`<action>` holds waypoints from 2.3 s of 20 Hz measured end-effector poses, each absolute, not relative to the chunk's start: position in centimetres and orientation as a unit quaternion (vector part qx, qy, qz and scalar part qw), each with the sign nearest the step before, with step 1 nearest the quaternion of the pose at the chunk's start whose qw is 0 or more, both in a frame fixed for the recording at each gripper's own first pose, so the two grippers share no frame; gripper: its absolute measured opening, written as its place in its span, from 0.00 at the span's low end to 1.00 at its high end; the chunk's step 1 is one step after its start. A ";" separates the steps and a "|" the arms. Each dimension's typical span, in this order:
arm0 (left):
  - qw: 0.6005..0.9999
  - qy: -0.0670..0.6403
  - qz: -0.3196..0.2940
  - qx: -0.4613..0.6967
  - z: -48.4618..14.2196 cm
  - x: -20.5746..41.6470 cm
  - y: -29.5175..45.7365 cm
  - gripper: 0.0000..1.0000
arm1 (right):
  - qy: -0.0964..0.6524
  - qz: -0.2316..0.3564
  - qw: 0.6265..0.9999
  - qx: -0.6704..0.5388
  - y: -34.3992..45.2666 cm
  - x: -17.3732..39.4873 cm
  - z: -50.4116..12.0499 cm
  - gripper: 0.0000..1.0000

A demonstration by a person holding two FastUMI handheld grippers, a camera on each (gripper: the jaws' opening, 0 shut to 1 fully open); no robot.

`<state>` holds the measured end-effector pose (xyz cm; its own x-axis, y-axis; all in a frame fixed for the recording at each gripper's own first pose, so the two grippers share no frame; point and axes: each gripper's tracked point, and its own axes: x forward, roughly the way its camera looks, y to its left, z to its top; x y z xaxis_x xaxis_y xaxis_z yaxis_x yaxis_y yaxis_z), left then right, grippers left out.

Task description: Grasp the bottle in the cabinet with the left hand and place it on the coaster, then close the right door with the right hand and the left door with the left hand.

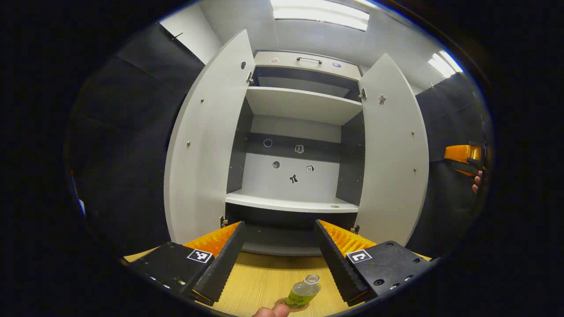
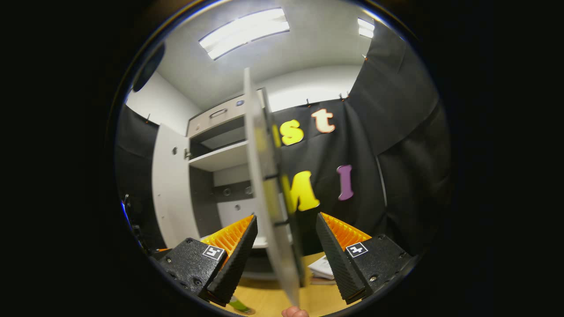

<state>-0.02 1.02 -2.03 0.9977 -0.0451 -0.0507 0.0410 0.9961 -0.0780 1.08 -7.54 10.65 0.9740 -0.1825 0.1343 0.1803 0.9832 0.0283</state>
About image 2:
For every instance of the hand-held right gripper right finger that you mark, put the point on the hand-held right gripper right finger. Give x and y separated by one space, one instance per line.
337 264

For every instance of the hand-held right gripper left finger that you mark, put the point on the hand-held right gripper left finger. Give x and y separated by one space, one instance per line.
235 264

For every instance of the green label bottle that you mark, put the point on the green label bottle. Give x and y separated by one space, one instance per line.
237 304

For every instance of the grey cabinet door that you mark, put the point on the grey cabinet door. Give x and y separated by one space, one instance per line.
172 198
282 264

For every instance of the grey cabinet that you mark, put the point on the grey cabinet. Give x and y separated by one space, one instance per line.
205 202

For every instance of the grey cabinet drawer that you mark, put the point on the grey cabinet drawer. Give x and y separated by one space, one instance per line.
207 121

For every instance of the white book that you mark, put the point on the white book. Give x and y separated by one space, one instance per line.
321 267

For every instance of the brown book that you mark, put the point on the brown book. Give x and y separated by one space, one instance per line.
324 281

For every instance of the black backdrop cloth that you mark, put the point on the black backdrop cloth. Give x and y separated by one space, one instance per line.
396 154
136 176

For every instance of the large ceiling light panel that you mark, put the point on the large ceiling light panel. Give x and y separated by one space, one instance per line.
242 33

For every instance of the small ceiling light panel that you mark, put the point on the small ceiling light panel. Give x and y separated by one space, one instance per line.
365 27

